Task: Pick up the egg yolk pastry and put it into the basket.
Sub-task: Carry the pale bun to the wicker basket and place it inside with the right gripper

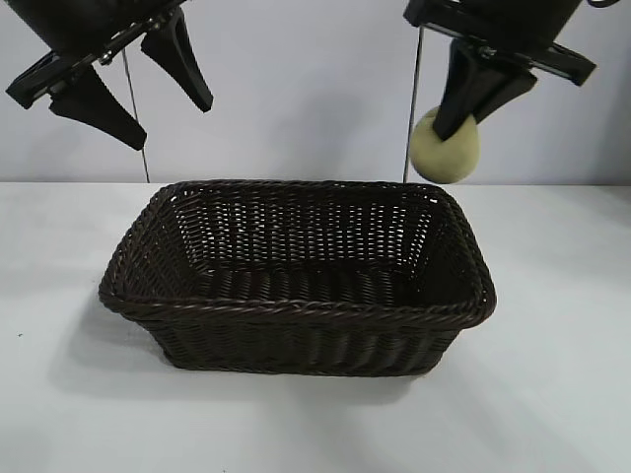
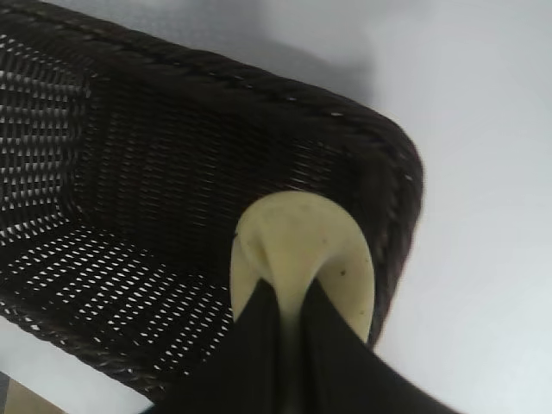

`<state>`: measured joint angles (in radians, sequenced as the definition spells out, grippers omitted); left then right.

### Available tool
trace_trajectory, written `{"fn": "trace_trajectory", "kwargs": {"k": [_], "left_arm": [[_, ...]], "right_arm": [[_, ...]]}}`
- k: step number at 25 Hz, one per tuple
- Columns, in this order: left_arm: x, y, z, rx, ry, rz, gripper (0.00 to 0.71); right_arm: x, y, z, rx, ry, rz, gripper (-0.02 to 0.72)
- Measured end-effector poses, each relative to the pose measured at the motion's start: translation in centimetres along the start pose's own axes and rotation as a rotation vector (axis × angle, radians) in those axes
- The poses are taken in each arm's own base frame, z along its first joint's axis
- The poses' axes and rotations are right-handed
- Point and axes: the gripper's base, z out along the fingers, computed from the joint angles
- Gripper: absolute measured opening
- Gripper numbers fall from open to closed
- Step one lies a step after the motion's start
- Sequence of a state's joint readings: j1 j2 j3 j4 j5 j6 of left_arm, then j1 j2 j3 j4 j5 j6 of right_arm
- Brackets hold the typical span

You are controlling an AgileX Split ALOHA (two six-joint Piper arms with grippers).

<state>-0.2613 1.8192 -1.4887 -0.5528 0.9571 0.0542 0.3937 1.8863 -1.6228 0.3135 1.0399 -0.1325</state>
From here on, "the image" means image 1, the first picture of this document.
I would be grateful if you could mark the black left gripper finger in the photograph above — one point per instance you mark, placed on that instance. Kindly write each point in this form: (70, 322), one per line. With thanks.
(185, 64)
(106, 111)

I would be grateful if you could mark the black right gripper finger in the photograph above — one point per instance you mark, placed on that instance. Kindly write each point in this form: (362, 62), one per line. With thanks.
(461, 84)
(508, 86)

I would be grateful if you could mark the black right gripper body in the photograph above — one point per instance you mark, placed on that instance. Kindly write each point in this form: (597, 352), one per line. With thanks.
(493, 24)

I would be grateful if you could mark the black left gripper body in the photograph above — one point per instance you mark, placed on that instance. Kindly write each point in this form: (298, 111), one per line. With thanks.
(89, 29)

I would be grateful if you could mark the dark brown wicker basket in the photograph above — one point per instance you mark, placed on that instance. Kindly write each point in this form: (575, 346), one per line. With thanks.
(305, 340)

